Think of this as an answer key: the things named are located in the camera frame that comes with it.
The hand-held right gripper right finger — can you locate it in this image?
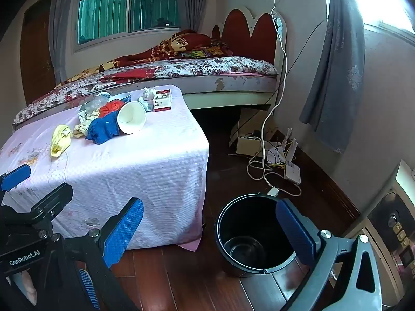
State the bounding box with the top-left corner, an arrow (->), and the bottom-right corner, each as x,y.
275,199 -> 383,311

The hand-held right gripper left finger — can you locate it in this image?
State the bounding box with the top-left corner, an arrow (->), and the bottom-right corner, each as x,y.
49,197 -> 144,311

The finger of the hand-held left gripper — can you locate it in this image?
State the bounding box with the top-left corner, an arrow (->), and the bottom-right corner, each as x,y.
0,164 -> 32,201
19,182 -> 74,225

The yellow cloth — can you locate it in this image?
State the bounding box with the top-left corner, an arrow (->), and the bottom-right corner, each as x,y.
50,124 -> 72,158

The black trash bucket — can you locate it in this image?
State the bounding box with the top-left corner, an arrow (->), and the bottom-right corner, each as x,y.
215,194 -> 297,277

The cream cloth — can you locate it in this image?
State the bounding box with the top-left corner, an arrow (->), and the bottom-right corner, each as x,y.
73,110 -> 101,138

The blue cloth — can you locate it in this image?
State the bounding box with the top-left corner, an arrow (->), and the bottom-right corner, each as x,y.
86,112 -> 122,145

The clear plastic bag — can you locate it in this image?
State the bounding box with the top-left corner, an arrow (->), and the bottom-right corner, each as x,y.
79,92 -> 111,115

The blue patterned paper cup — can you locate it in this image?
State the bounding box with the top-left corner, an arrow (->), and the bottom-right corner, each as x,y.
117,101 -> 147,134

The red and white small box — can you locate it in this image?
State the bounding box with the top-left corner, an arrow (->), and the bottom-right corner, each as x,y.
152,89 -> 172,112

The white router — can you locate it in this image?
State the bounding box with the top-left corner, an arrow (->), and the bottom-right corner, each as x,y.
280,128 -> 302,185

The pink floral tablecloth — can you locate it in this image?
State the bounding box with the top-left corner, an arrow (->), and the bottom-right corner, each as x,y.
0,84 -> 210,253

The blue striped slipper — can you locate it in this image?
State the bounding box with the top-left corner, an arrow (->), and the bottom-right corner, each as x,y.
78,269 -> 101,310

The open cardboard box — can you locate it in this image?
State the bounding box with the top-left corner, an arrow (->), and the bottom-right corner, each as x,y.
229,107 -> 279,158

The dark device with metal knobs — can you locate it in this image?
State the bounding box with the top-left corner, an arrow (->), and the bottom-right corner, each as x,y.
370,191 -> 415,286

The brown wooden door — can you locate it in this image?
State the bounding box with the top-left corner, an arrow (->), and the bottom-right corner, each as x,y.
19,0 -> 57,104

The grey curtain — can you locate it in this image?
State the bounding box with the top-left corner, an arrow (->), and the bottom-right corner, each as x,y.
300,0 -> 365,154
49,0 -> 80,85
180,0 -> 203,34

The floral quilt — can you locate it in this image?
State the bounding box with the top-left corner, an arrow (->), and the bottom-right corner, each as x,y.
13,55 -> 279,124

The window with green curtain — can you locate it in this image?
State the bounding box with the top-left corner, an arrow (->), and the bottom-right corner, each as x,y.
73,0 -> 192,52

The red printed blanket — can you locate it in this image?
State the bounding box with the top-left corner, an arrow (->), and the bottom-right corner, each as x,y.
53,29 -> 234,88

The colourful printed pillow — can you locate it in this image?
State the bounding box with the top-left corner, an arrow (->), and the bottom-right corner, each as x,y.
188,46 -> 234,59

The red heart headboard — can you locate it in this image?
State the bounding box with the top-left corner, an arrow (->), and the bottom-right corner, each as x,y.
212,5 -> 287,72

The white bed frame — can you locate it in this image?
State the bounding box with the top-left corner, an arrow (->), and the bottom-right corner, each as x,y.
13,71 -> 282,130

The white power cable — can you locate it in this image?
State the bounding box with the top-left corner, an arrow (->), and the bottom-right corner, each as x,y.
246,0 -> 302,198

